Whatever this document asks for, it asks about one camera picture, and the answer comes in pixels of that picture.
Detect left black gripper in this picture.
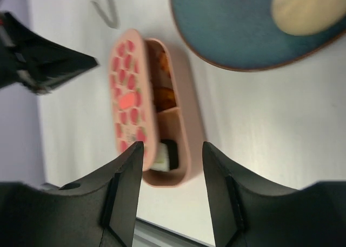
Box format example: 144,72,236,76
1,13,98,95

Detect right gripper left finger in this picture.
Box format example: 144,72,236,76
1,142,144,246

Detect pink divided lunch box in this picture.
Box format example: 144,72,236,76
143,38,205,188

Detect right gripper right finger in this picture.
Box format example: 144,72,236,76
202,142,345,246

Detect long brown sausage piece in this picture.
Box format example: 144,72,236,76
153,87,177,112

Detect beige steamed bun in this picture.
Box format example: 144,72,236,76
271,0,345,36

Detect blue ceramic plate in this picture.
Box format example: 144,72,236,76
170,0,345,72

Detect cucumber sushi roll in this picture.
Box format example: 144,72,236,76
151,139,179,172

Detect short red sausage piece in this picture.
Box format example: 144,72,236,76
157,50,170,77

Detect white cat paw tongs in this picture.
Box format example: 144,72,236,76
89,0,120,29

